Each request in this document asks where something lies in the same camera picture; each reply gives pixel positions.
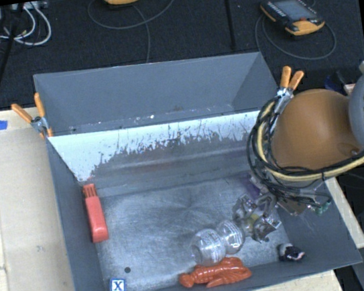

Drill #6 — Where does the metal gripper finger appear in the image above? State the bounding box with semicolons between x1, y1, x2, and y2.
229;192;260;225
247;211;284;245

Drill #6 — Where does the black and white toy animal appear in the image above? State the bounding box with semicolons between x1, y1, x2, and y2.
276;240;307;266

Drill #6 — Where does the clear plastic bottle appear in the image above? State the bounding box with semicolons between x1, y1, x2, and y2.
184;216;255;270

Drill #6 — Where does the orange toy lobster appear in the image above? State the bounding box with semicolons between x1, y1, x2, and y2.
176;254;255;291

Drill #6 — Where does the grey metal bin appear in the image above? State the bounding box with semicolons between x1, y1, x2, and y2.
32;30;364;291

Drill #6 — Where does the red flat plastic tool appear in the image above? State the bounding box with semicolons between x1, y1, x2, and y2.
81;181;111;245

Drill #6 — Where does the white block with blue letter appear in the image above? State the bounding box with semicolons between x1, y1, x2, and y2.
107;276;128;291

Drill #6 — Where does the pale flat board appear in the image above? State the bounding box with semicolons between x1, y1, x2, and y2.
0;122;77;291

